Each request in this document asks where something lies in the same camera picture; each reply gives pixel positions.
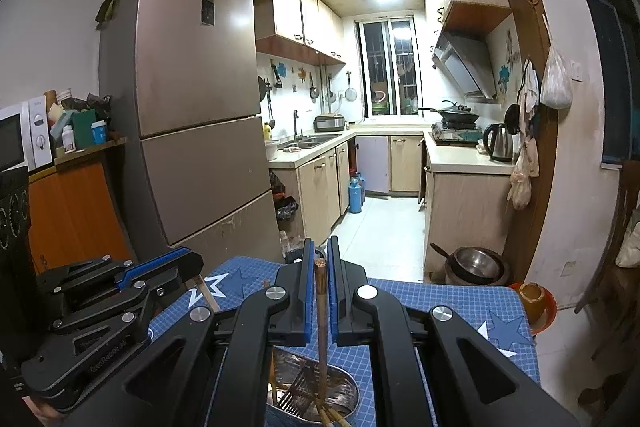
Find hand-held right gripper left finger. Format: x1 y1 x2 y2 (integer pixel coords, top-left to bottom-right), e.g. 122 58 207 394
65 238 316 427

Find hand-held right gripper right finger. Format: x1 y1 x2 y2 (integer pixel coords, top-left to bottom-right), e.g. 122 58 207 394
327 237 581 427

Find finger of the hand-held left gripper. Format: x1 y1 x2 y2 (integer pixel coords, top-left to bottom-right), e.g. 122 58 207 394
37 247 205 303
50 263 193 343

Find brown square-ended chopstick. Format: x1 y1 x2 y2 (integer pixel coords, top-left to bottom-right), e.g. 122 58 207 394
314 258 323 408

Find pale single chopstick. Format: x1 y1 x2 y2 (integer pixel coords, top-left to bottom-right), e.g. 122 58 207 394
196 276 221 313

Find teal perforated metal utensil holder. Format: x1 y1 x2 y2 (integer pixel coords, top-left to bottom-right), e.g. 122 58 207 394
264 347 362 427

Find bunch of wooden chopsticks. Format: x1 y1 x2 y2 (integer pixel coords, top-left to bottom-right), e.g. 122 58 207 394
269 354 354 427

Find person's left hand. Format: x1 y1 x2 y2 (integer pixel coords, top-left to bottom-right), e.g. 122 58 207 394
22 399 66 427

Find black bag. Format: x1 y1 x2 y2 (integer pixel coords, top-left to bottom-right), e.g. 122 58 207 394
270 171 300 221

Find orange wooden cabinet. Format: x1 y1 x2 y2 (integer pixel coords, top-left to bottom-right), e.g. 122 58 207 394
27 141 137 275

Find blue gas bottle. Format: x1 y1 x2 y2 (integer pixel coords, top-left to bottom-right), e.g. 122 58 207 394
347 171 366 213

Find blue grid star tablecloth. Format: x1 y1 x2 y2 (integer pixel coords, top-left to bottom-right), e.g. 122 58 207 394
149 254 542 427

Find stacked metal pots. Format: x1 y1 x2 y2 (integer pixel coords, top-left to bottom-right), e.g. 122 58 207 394
429 241 512 286

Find steel kitchen sink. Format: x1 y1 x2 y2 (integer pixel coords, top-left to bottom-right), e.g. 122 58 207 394
277 134 344 153

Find green box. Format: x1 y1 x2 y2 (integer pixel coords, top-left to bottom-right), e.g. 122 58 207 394
72 109 99 148

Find beige kitchen base cabinets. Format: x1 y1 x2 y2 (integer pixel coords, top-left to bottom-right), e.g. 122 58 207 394
268 131 518 275

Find grey rice cooker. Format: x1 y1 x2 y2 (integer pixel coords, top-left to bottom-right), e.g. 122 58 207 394
313 114 347 134

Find bronze three-door refrigerator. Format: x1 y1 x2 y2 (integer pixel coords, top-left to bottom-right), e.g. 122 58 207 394
97 0 282 266

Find white microwave oven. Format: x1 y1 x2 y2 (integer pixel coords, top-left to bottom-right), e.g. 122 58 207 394
0 98 54 174

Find gas stove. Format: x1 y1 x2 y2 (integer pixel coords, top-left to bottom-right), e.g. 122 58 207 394
430 126 484 144

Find brown pot in orange basin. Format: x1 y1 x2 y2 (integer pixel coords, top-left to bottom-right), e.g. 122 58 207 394
509 281 558 334

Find black wok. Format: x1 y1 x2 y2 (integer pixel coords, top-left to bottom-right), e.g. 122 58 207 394
419 101 481 128

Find steel electric kettle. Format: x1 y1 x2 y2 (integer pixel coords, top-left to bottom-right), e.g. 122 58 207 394
482 122 515 163

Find barred kitchen window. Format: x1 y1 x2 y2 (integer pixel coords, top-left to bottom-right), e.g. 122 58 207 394
355 18 424 121

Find hanging beige bags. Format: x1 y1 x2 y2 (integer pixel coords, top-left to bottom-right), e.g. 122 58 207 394
506 59 542 211

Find steel range hood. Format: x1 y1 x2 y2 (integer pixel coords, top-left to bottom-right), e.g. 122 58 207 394
430 31 497 104

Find white hanging plastic bag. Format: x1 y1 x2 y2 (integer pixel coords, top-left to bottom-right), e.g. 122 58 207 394
539 46 574 110

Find dark window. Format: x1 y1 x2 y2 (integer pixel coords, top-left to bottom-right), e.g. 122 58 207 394
584 0 640 168

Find dark wooden door frame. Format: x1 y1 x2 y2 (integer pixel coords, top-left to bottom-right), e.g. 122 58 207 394
219 0 568 289

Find beige wall cabinets with handles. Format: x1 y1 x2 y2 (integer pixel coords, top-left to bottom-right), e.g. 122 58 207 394
254 0 347 66

